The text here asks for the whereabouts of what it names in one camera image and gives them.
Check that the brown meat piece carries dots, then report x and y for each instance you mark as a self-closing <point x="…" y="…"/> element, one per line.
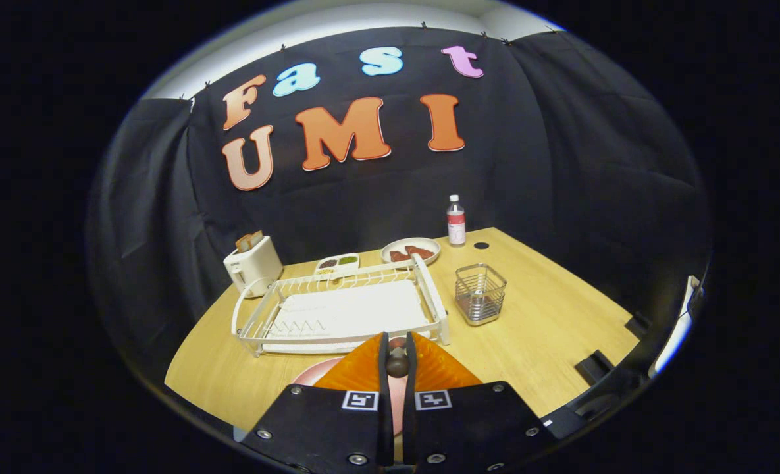
<point x="399" y="256"/>
<point x="420" y="252"/>

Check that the black backdrop cloth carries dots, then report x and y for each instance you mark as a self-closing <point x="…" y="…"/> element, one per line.
<point x="561" y="164"/>

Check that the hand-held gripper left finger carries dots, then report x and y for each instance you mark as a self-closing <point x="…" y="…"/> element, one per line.
<point x="384" y="395"/>

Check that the clear bottle red label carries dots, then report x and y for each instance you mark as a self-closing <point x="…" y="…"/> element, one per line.
<point x="456" y="227"/>

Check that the black table clamp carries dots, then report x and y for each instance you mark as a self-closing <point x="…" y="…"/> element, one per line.
<point x="638" y="326"/>
<point x="594" y="367"/>

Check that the white panel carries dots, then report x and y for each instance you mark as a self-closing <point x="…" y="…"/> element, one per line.
<point x="676" y="329"/>

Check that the toast slices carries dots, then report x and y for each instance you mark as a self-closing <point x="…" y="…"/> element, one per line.
<point x="249" y="241"/>

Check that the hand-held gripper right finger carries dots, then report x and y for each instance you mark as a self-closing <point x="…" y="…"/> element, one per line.
<point x="409" y="395"/>

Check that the pink plate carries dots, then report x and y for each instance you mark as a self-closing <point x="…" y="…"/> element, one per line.
<point x="317" y="374"/>

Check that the white toaster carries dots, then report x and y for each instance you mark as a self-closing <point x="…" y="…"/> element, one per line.
<point x="255" y="270"/>

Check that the white condiment tray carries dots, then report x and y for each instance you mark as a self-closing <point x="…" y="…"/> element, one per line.
<point x="337" y="262"/>

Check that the white dish rack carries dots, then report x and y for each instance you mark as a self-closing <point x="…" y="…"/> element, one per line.
<point x="350" y="309"/>

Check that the white plate with meat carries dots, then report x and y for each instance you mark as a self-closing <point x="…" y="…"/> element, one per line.
<point x="422" y="242"/>

